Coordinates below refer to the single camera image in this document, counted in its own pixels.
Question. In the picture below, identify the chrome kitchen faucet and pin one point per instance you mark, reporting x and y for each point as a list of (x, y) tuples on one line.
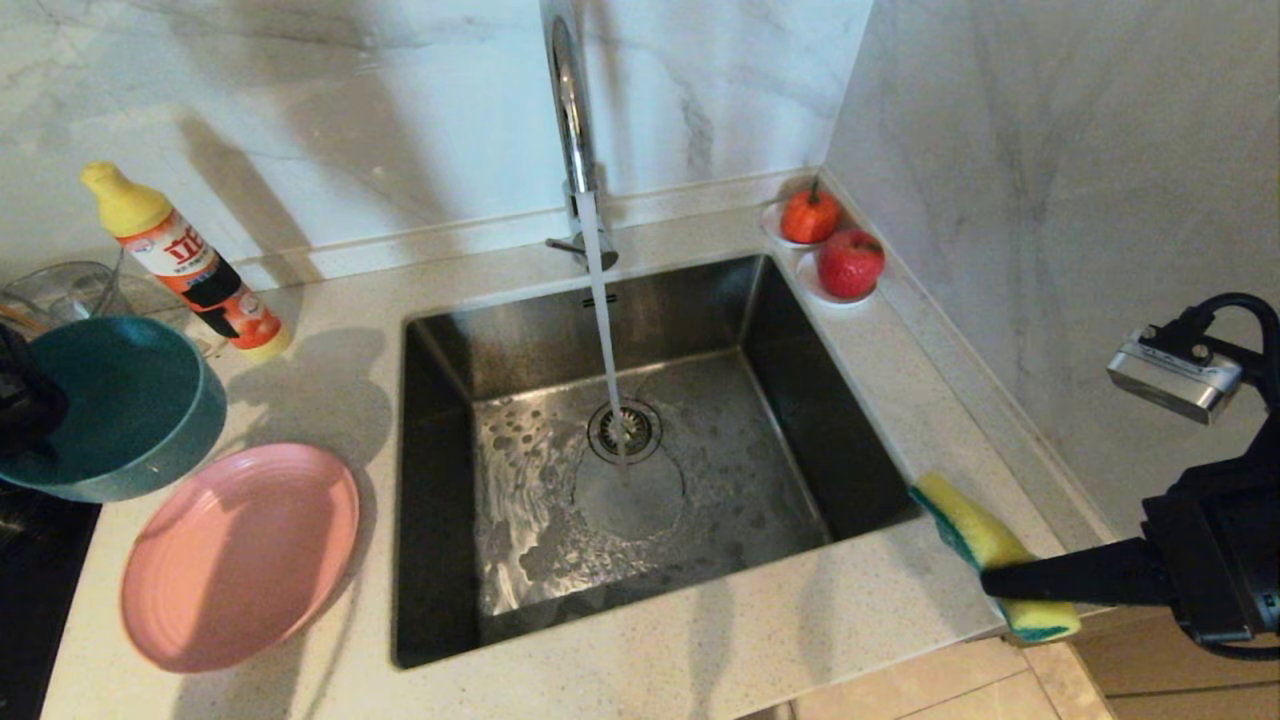
[(570, 110)]

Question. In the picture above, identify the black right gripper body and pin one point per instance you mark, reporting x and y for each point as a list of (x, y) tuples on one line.
[(1230, 540)]

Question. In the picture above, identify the small white dish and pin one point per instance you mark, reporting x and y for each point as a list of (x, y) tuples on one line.
[(770, 225), (810, 285)]

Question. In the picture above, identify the yellow fish-shaped sponge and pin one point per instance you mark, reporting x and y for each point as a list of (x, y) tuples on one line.
[(965, 520)]

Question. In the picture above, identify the clear glass bowl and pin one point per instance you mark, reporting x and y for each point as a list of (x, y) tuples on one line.
[(70, 285)]

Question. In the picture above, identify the orange dish soap bottle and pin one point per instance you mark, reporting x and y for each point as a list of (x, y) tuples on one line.
[(200, 270)]

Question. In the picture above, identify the red apple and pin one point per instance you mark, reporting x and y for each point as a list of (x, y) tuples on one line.
[(850, 265)]

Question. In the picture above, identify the blue bowl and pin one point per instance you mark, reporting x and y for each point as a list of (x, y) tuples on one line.
[(130, 410)]

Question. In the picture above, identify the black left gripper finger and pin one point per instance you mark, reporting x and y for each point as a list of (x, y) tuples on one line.
[(30, 400)]

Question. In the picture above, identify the pink round plate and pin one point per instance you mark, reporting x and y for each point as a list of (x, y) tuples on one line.
[(240, 560)]

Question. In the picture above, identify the stainless steel sink basin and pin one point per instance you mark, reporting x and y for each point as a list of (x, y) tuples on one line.
[(800, 400)]

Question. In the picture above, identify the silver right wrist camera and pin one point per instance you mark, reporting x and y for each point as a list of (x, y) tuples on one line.
[(1170, 385)]

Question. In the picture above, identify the black induction cooktop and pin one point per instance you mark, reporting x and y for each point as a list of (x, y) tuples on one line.
[(30, 620)]

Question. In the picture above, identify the running tap water stream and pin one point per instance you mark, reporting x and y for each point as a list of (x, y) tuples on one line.
[(603, 320)]

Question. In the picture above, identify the brown wooden chopstick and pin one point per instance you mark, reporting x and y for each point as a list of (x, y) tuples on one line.
[(15, 312), (8, 325)]

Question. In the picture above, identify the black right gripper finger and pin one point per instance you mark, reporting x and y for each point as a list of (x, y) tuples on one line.
[(1080, 575)]

